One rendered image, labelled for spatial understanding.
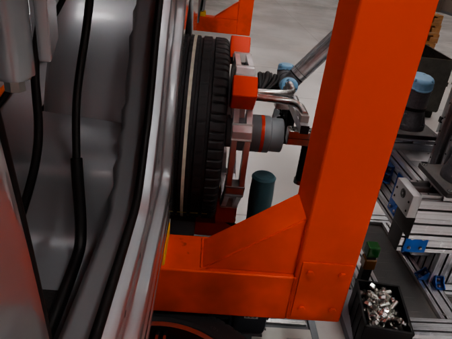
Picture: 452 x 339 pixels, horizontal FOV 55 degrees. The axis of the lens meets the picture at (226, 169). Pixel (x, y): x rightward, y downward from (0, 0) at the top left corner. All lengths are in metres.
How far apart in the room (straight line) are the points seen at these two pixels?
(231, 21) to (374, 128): 4.23
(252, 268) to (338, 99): 0.52
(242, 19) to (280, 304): 4.20
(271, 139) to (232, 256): 0.55
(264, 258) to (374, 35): 0.63
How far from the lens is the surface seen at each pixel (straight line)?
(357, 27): 0.97
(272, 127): 1.60
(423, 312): 2.06
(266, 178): 1.57
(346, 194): 1.12
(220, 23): 5.19
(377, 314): 1.41
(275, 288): 1.27
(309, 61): 1.91
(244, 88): 1.31
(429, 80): 2.08
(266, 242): 1.18
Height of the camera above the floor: 1.48
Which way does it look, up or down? 28 degrees down
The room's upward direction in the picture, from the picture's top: 7 degrees clockwise
